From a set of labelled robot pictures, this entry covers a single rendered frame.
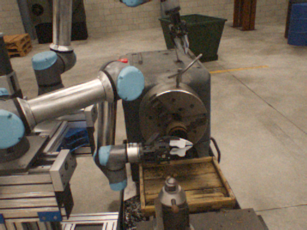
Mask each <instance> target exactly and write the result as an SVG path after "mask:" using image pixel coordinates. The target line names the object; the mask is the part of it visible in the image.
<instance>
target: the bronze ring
mask: <svg viewBox="0 0 307 230"><path fill-rule="evenodd" d="M166 135H167V136H168V135H172V136H175V137H178V138H181V139H184V140H187V138H188V137H187V135H188V134H187V126H186V125H185V124H184V123H183V122H171V123H170V124H169V125H168V127H167V128H166Z"/></svg>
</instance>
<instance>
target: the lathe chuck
mask: <svg viewBox="0 0 307 230"><path fill-rule="evenodd" d="M174 86H176V84H165V85H162V86H160V87H158V88H156V89H154V90H153V91H151V92H150V93H149V94H148V95H147V96H146V97H145V99H144V100H143V102H142V104H141V106H140V111H139V119H140V130H141V133H142V135H143V137H144V138H145V140H146V141H147V140H148V139H149V138H150V137H151V136H152V135H153V134H154V133H155V132H156V133H159V134H161V138H162V137H163V136H164V134H165V132H166V126H165V124H164V122H163V121H162V119H161V118H160V117H159V114H158V113H157V112H156V111H155V110H154V109H153V105H152V104H151V103H150V101H149V100H150V99H151V98H153V97H154V96H155V95H156V97H158V99H159V100H160V101H161V102H162V104H163V105H165V106H166V109H168V110H169V111H170V113H171V114H179V115H181V116H182V117H187V116H193V115H196V114H206V113H207V111H206V108H205V105H204V104H203V102H202V101H201V99H200V97H199V96H198V95H197V94H196V92H194V91H193V90H192V89H191V88H188V87H186V86H184V85H182V84H179V87H180V88H174ZM207 123H208V120H207V119H206V121H205V124H206V125H204V126H196V127H197V129H193V130H191V132H188V133H187V134H188V135H187V137H188V138H187V141H189V142H190V143H192V144H193V145H194V144H195V143H196V142H197V141H198V140H199V139H200V138H201V137H202V136H203V134H204V132H205V130H206V127H207Z"/></svg>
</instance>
